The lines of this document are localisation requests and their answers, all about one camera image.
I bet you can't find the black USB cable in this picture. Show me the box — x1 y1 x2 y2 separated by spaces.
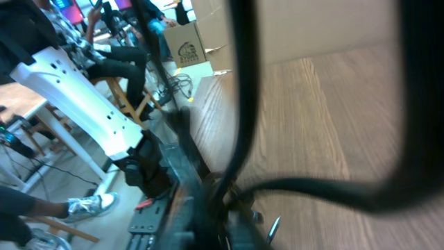
131 0 444 250

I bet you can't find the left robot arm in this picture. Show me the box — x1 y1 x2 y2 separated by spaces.
1 1 173 198

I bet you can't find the cardboard box with logo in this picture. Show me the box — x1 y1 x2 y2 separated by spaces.
163 22 207 67

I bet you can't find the wooden stool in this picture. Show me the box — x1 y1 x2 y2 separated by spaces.
90 77 163 129

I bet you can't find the seated person in black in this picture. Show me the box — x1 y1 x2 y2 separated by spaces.
34 0 147 108

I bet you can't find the person leg with sneaker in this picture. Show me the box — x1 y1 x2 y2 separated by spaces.
1 186 119 250

